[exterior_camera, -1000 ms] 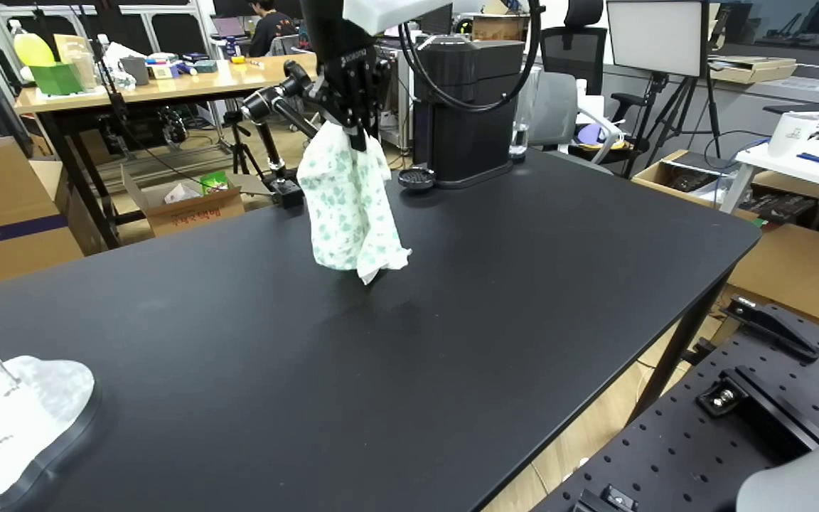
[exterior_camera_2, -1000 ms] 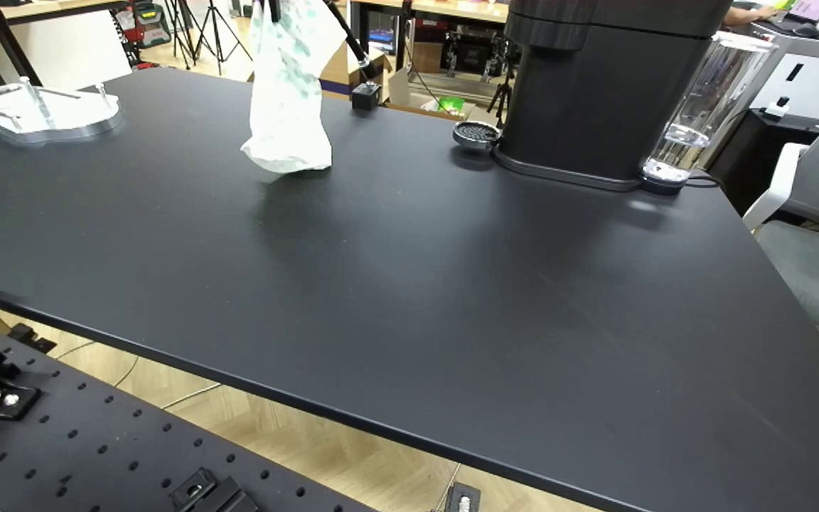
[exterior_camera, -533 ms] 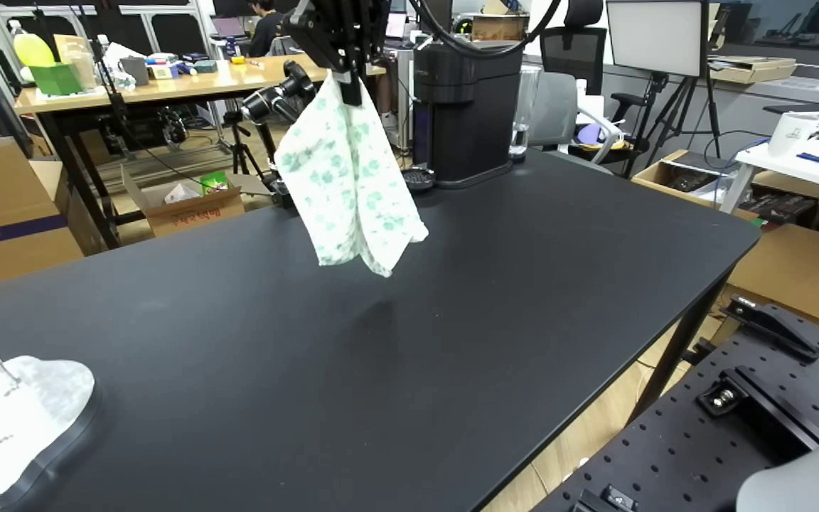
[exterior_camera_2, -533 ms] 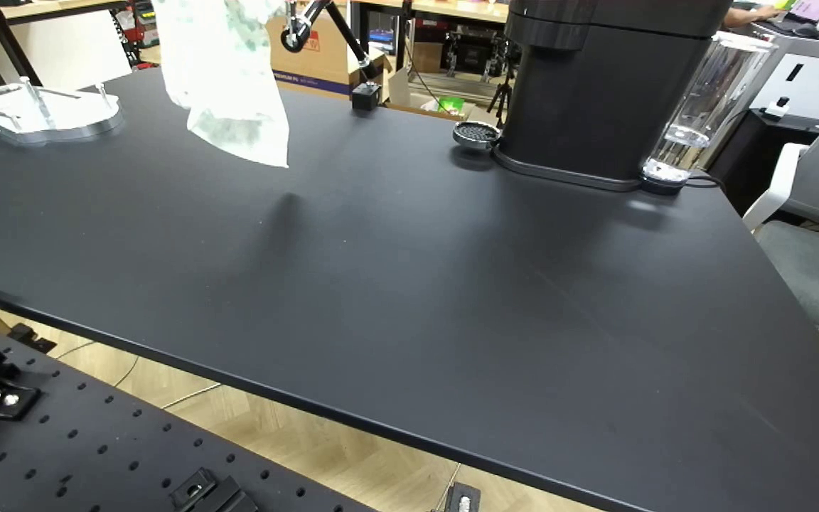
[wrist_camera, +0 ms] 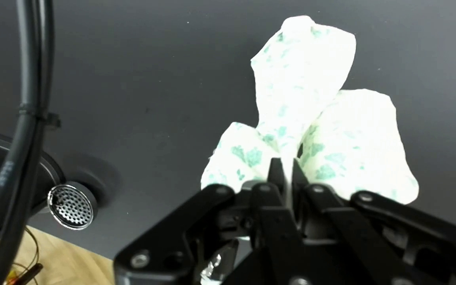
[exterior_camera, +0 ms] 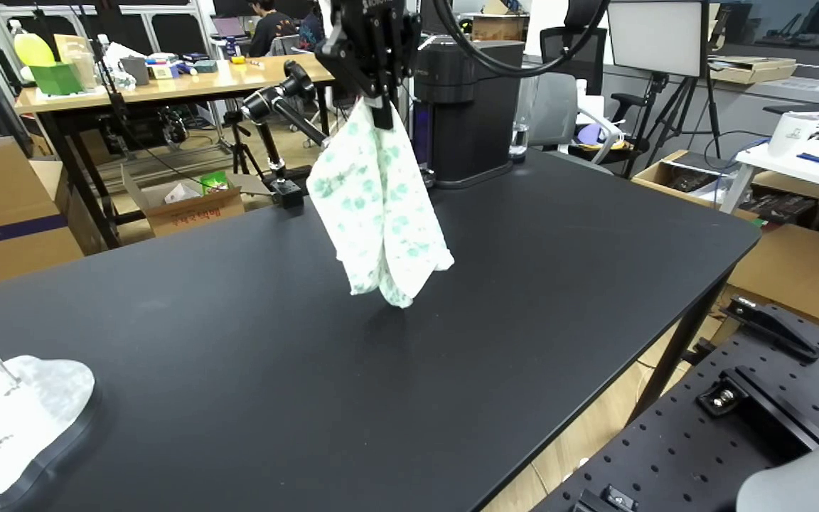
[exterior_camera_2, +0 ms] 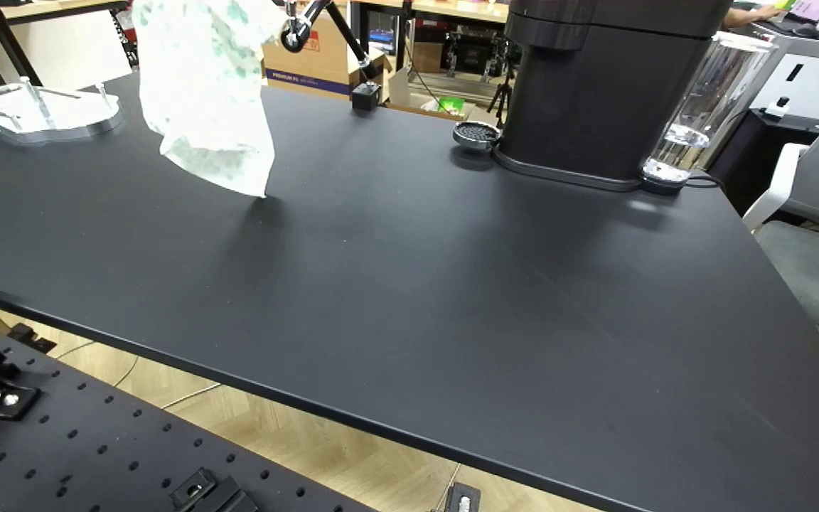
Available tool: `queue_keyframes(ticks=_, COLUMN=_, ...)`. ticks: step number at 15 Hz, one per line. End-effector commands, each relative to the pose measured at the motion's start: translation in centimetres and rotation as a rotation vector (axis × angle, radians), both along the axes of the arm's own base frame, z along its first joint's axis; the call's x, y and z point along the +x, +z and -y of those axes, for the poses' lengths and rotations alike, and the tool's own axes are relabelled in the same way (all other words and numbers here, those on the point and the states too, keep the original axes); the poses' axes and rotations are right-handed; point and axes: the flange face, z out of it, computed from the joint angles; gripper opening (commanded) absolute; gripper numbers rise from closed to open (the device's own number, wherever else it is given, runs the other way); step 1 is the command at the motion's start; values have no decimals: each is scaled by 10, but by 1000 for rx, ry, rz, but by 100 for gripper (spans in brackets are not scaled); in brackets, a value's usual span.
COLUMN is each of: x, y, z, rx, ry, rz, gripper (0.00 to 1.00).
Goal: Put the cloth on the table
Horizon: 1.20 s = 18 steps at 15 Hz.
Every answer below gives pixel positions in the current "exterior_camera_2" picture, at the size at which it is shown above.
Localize white green-patterned cloth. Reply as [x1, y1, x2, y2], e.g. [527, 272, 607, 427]
[132, 0, 290, 201]

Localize small round black object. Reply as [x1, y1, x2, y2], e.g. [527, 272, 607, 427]
[452, 120, 507, 155]

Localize open cardboard box green item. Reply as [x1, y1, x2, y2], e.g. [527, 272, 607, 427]
[416, 86, 497, 121]

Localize large cardboard box purple stripe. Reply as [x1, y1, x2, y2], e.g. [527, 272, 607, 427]
[263, 0, 396, 98]

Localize wooden work table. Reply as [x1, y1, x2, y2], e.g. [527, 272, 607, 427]
[349, 0, 513, 29]

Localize black tall appliance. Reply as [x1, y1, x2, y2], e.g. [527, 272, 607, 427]
[502, 0, 736, 184]

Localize black mounting block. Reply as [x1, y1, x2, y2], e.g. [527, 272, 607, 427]
[165, 463, 267, 512]

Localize transparent water container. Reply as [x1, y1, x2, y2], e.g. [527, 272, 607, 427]
[641, 32, 773, 187]

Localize black perforated breadboard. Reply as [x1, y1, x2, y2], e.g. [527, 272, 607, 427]
[0, 271, 375, 512]

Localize grey office chair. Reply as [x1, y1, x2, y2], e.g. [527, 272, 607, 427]
[741, 96, 819, 349]

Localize white cabinet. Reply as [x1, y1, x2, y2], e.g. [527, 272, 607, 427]
[749, 47, 819, 124]

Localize wooden table black legs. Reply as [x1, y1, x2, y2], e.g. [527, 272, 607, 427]
[0, 0, 135, 91]

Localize black camera tripod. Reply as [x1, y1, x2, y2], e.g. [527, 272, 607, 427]
[480, 33, 524, 128]

